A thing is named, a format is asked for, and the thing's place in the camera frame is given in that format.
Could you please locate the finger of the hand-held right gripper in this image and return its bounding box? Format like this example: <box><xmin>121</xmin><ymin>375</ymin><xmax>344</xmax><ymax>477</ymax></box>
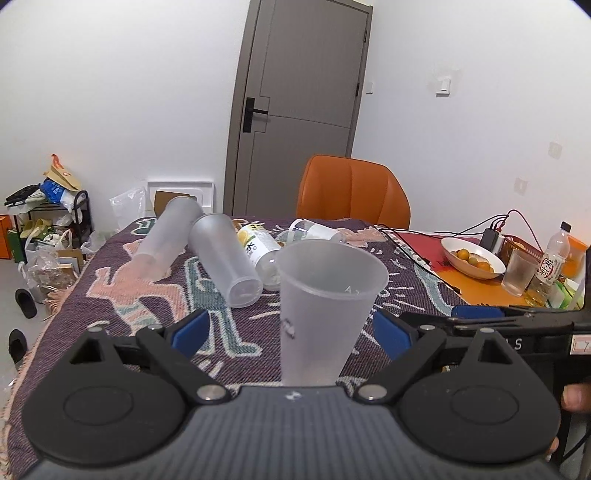
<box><xmin>399</xmin><ymin>312</ymin><xmax>573</xmax><ymax>340</ymax></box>
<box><xmin>450</xmin><ymin>305</ymin><xmax>575</xmax><ymax>325</ymax></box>

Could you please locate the person's right hand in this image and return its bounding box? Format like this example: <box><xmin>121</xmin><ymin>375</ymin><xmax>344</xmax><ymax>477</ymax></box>
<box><xmin>561</xmin><ymin>382</ymin><xmax>591</xmax><ymax>414</ymax></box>

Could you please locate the orange box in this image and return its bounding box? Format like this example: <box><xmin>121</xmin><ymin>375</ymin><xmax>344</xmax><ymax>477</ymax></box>
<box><xmin>0</xmin><ymin>215</ymin><xmax>13</xmax><ymax>262</ymax></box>

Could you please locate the yellow paper bag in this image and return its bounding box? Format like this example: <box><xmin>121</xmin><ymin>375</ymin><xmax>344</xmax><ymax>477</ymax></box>
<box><xmin>44</xmin><ymin>154</ymin><xmax>82</xmax><ymax>190</ymax></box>

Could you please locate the white bowl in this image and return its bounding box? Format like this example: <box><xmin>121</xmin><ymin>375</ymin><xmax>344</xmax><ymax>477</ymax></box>
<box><xmin>440</xmin><ymin>237</ymin><xmax>507</xmax><ymax>280</ymax></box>

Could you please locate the brown cardboard box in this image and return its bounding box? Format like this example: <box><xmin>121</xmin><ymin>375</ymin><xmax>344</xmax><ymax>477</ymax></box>
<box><xmin>154</xmin><ymin>190</ymin><xmax>199</xmax><ymax>218</ymax></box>

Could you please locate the wide frosted plastic cup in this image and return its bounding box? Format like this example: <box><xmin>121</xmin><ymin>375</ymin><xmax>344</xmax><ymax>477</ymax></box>
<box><xmin>274</xmin><ymin>239</ymin><xmax>389</xmax><ymax>387</ymax></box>

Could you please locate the tea drink bottle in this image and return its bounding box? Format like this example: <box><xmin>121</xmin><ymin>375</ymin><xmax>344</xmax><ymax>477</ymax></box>
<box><xmin>526</xmin><ymin>222</ymin><xmax>574</xmax><ymax>308</ymax></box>

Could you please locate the black door handle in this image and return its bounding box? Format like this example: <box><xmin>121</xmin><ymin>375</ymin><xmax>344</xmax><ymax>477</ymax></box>
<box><xmin>243</xmin><ymin>97</ymin><xmax>270</xmax><ymax>134</ymax></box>

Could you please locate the small cardboard box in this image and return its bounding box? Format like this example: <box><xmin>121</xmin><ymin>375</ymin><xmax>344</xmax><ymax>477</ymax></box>
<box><xmin>54</xmin><ymin>249</ymin><xmax>86</xmax><ymax>278</ymax></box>

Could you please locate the small clear glass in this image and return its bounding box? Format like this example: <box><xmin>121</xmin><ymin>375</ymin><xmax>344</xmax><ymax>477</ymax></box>
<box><xmin>502</xmin><ymin>249</ymin><xmax>541</xmax><ymax>297</ymax></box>

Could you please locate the blue white bag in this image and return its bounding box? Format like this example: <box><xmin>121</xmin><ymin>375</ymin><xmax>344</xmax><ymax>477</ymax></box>
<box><xmin>41</xmin><ymin>180</ymin><xmax>75</xmax><ymax>205</ymax></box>

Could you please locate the grey door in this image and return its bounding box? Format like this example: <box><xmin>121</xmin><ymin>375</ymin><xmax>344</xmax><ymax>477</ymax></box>
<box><xmin>222</xmin><ymin>0</ymin><xmax>374</xmax><ymax>218</ymax></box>

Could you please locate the pile of small oranges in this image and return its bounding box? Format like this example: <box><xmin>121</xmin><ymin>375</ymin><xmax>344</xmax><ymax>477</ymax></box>
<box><xmin>450</xmin><ymin>248</ymin><xmax>494</xmax><ymax>273</ymax></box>

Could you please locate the orange plastic basket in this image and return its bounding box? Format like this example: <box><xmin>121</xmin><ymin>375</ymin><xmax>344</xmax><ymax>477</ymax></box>
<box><xmin>501</xmin><ymin>234</ymin><xmax>544</xmax><ymax>269</ymax></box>

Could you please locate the white label clear bottle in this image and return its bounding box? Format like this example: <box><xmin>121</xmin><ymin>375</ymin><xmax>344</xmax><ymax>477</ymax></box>
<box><xmin>276</xmin><ymin>219</ymin><xmax>345</xmax><ymax>246</ymax></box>

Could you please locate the orange chair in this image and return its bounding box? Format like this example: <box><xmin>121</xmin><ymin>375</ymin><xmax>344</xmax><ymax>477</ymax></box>
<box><xmin>295</xmin><ymin>155</ymin><xmax>411</xmax><ymax>230</ymax></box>

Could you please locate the orange package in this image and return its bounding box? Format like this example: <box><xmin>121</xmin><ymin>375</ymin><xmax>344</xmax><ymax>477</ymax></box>
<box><xmin>561</xmin><ymin>235</ymin><xmax>590</xmax><ymax>280</ymax></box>

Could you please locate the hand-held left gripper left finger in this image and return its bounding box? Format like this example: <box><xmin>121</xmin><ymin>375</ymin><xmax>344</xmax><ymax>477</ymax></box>
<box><xmin>69</xmin><ymin>309</ymin><xmax>232</xmax><ymax>406</ymax></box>

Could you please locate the crumpled clear plastic bag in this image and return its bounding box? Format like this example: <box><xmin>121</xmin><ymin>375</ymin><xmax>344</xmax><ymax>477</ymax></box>
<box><xmin>18</xmin><ymin>249</ymin><xmax>79</xmax><ymax>306</ymax></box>

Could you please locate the tall frosted plastic cup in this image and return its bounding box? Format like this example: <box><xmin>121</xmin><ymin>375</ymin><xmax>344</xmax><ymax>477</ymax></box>
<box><xmin>130</xmin><ymin>196</ymin><xmax>204</xmax><ymax>280</ymax></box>
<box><xmin>188</xmin><ymin>213</ymin><xmax>264</xmax><ymax>309</ymax></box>

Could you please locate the printed blanket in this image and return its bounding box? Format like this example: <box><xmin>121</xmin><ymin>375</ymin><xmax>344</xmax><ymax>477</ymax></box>
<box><xmin>0</xmin><ymin>216</ymin><xmax>472</xmax><ymax>480</ymax></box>

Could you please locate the black shoe rack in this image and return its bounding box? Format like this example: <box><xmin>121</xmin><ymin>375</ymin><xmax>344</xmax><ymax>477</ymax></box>
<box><xmin>4</xmin><ymin>189</ymin><xmax>93</xmax><ymax>260</ymax></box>

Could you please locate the black cable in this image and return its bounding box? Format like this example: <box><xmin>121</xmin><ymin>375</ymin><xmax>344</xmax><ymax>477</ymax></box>
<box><xmin>373</xmin><ymin>215</ymin><xmax>509</xmax><ymax>292</ymax></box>

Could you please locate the white tray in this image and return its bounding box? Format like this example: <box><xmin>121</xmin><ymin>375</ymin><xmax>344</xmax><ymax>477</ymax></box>
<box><xmin>147</xmin><ymin>179</ymin><xmax>216</xmax><ymax>219</ymax></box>

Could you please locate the yellow label plastic bottle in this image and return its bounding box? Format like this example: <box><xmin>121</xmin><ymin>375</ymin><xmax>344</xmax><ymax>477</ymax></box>
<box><xmin>236</xmin><ymin>222</ymin><xmax>283</xmax><ymax>291</ymax></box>

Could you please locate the red placemat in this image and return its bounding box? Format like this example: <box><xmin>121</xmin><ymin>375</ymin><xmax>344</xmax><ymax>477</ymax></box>
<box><xmin>385</xmin><ymin>229</ymin><xmax>483</xmax><ymax>274</ymax></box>

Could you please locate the orange placemat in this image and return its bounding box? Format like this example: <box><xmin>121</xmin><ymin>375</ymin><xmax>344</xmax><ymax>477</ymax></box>
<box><xmin>434</xmin><ymin>265</ymin><xmax>532</xmax><ymax>306</ymax></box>

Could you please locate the green package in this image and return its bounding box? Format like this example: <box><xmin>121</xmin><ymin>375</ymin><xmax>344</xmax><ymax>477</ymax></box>
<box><xmin>549</xmin><ymin>279</ymin><xmax>585</xmax><ymax>310</ymax></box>

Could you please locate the black slipper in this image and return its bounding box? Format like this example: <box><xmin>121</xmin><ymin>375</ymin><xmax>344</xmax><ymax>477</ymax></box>
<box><xmin>15</xmin><ymin>288</ymin><xmax>37</xmax><ymax>319</ymax></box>
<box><xmin>8</xmin><ymin>329</ymin><xmax>29</xmax><ymax>366</ymax></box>

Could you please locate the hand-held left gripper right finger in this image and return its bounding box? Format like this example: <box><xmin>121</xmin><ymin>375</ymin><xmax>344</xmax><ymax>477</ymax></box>
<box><xmin>355</xmin><ymin>309</ymin><xmax>515</xmax><ymax>403</ymax></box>

